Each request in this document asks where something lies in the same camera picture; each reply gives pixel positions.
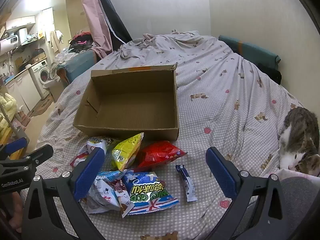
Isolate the white light blue snack packet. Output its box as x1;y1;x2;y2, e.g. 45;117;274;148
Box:
86;170;126;214

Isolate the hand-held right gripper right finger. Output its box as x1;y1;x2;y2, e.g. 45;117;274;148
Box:
205;147;298;240

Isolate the brown snack packet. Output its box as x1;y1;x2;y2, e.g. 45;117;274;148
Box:
110;179;135;218

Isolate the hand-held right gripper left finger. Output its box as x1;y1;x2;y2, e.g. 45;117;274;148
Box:
22;147;110;240

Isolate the yellow snack bag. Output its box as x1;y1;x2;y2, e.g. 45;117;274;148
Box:
111;132;145;171

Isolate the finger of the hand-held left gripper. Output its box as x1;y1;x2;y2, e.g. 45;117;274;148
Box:
0;137;28;159
27;144;54;170

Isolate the brown floor rug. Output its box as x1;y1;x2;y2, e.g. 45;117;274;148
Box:
28;97;55;117

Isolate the white water heater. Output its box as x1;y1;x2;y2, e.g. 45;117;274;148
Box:
0;36;22;56

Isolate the teal pillow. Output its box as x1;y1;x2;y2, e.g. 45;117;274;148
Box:
218;35;282;70

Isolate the grey white cat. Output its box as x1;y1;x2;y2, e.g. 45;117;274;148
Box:
278;106;320;177

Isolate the dark curtain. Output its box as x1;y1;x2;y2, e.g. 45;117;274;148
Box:
94;0;133;53

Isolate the white yellow snack packet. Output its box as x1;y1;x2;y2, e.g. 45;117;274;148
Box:
79;137;121;156

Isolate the small blue white snack bar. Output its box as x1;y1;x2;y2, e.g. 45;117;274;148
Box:
175;164;198;202

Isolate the red snack bag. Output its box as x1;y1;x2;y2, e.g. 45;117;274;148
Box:
136;141;188;169

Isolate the pile of clothes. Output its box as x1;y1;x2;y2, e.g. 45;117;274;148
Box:
69;30;96;53

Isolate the yellow cloth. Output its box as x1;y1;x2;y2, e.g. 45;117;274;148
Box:
0;92;18;133

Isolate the white wall cabinet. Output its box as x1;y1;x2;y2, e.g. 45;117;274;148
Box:
5;15;36;31

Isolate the small red white snack packet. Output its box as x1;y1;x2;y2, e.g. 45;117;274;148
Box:
69;152;90;168

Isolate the printed checked blanket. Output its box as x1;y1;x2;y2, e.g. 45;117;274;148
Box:
20;30;304;240

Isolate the white base cabinet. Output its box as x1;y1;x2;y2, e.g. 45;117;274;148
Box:
5;73;38;112

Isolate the pink curtain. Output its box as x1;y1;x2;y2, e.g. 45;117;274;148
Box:
81;0;113;58

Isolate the person's left forearm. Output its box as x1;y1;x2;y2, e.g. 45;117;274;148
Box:
7;192;27;232

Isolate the white washing machine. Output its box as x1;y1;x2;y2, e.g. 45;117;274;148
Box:
28;59;52;99

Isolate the blue flag print snack bag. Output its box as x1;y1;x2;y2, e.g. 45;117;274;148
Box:
122;170;179;215

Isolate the grey cloth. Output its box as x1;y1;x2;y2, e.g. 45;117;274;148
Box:
250;175;320;240

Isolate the brown cardboard box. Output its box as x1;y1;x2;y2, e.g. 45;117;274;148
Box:
73;64;180;141

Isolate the hanging white towel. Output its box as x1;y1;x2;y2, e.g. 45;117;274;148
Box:
49;30;63;53

